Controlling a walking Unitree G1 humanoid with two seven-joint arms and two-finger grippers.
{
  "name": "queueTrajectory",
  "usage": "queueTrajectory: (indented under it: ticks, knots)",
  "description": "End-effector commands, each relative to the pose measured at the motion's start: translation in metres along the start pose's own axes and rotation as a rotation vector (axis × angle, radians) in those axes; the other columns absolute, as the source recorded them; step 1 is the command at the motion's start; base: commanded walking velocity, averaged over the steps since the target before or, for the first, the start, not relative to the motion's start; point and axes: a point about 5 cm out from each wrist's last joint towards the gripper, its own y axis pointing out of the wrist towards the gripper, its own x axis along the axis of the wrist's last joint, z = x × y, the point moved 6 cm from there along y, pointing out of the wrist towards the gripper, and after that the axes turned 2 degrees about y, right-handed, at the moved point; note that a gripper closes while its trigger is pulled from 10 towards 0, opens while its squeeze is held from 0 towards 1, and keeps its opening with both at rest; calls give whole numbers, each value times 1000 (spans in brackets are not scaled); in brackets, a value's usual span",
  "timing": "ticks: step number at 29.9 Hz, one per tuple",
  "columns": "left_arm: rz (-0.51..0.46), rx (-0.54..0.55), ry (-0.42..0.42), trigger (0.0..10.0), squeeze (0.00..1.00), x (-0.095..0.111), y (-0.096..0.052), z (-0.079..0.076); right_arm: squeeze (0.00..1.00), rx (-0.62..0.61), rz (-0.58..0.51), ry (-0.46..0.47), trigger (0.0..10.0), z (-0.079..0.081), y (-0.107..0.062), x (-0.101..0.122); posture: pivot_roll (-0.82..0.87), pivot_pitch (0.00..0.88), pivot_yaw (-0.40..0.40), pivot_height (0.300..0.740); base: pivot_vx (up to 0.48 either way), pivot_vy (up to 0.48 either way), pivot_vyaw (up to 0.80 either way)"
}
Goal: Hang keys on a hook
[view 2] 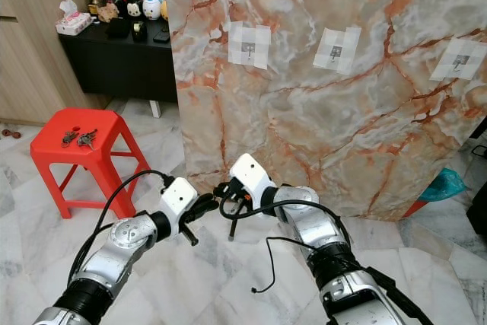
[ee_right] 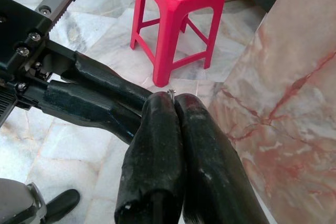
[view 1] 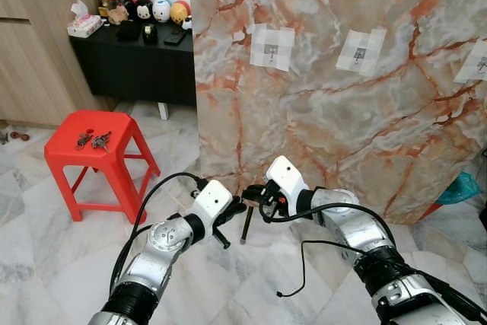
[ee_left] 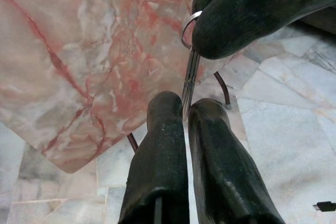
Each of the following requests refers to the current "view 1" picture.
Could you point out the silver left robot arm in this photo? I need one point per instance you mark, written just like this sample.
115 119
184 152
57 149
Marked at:
152 253

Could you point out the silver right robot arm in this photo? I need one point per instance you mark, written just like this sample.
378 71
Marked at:
365 249

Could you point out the metal hook on white tape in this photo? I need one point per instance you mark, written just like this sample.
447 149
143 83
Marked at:
272 48
473 62
361 52

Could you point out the orange marble pattern board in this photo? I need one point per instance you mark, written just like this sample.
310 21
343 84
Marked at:
342 112

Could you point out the red plastic stool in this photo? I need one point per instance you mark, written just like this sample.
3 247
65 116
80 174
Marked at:
106 157

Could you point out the dark key bunch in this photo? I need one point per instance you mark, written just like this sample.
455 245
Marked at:
84 141

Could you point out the black TV console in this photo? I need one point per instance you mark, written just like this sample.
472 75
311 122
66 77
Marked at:
137 70

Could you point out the black phone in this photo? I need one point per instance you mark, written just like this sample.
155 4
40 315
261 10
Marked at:
175 37

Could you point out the yellow round plush toy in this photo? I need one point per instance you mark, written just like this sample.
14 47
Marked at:
180 12

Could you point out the teal cloth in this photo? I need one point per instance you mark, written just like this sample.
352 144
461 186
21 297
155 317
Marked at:
460 188

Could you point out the white round plush toy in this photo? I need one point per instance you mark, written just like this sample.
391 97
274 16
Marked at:
161 11

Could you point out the black wallet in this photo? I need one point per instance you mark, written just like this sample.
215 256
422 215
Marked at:
128 31

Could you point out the black round plush toy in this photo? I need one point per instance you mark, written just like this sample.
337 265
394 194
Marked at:
144 10

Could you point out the red and black plush toy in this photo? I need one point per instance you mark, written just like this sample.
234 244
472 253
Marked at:
128 7

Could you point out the small red dumbbell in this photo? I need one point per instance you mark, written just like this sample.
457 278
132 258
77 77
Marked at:
19 137

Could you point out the glass jar with red lid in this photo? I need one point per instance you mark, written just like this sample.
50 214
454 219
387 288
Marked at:
113 5

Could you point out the pink white tissue box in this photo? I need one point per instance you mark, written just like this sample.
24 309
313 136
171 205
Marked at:
84 24

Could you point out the light wooden cabinet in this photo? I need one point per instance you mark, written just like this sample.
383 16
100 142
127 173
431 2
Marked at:
38 51

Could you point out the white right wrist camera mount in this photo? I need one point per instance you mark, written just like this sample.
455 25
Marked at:
288 179

